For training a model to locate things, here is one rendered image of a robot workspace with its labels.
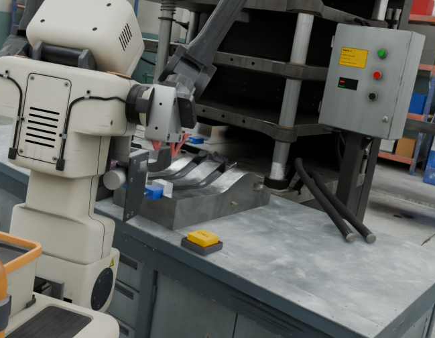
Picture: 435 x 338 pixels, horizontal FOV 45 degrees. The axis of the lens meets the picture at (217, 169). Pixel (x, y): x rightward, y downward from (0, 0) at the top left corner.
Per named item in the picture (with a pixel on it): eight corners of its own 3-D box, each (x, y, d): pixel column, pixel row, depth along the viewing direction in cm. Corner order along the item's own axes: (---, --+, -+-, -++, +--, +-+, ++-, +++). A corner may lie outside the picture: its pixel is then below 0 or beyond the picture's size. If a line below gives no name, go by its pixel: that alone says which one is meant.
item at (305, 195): (278, 208, 209) (281, 191, 207) (78, 136, 284) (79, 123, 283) (362, 184, 274) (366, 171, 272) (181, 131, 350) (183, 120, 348)
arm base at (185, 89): (137, 89, 110) (191, 99, 107) (153, 66, 115) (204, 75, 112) (144, 119, 116) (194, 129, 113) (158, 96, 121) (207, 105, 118)
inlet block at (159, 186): (137, 208, 142) (140, 189, 141) (125, 202, 145) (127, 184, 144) (171, 201, 153) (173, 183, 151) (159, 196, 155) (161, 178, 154)
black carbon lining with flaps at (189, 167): (175, 198, 154) (179, 167, 152) (137, 183, 163) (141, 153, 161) (243, 184, 181) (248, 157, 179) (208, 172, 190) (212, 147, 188)
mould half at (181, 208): (172, 230, 147) (178, 184, 144) (112, 203, 162) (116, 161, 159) (269, 204, 186) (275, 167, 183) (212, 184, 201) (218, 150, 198)
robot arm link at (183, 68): (169, 75, 113) (191, 88, 114) (186, 47, 119) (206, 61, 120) (155, 98, 120) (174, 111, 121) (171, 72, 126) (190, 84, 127)
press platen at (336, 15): (312, 49, 194) (322, -4, 189) (92, 17, 269) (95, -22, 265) (391, 63, 258) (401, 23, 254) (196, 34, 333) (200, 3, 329)
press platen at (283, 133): (288, 175, 205) (297, 131, 201) (84, 110, 281) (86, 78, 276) (371, 158, 270) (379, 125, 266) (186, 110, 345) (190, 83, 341)
